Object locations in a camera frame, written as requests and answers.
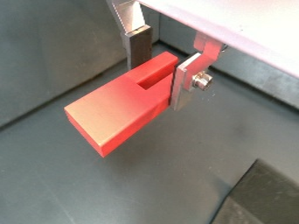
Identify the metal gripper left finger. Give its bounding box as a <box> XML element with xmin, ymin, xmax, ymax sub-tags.
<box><xmin>107</xmin><ymin>0</ymin><xmax>154</xmax><ymax>69</ymax></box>

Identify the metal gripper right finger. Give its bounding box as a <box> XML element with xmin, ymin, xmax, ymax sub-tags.
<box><xmin>170</xmin><ymin>31</ymin><xmax>224</xmax><ymax>110</ymax></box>

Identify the red double-square block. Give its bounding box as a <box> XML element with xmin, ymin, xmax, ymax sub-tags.
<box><xmin>65</xmin><ymin>52</ymin><xmax>178</xmax><ymax>157</ymax></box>

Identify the black curved stand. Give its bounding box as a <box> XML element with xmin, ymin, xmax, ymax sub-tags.
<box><xmin>210</xmin><ymin>159</ymin><xmax>299</xmax><ymax>224</ymax></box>

